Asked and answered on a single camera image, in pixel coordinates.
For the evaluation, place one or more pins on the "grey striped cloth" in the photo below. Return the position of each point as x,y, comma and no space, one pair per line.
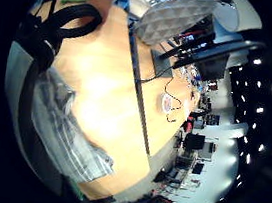
61,132

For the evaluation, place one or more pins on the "round white sticker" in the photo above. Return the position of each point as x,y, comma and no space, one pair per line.
166,103

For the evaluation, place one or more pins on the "black office chair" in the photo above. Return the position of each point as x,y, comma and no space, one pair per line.
193,142

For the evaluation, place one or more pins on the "cluttered background desk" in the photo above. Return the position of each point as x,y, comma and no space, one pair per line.
184,171

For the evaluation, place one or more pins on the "black computer monitor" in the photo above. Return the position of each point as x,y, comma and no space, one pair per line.
216,53

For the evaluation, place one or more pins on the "white round chair back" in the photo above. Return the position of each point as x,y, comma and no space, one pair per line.
227,16

